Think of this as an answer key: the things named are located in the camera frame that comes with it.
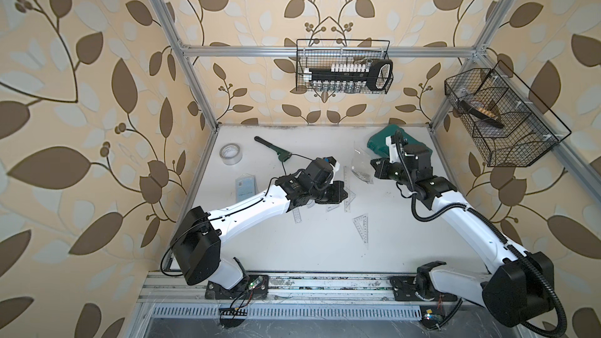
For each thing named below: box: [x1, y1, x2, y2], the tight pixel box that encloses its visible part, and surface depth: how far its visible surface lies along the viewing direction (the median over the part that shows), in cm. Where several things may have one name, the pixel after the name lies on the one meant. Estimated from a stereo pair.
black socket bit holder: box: [302, 59, 394, 94], surface depth 87 cm
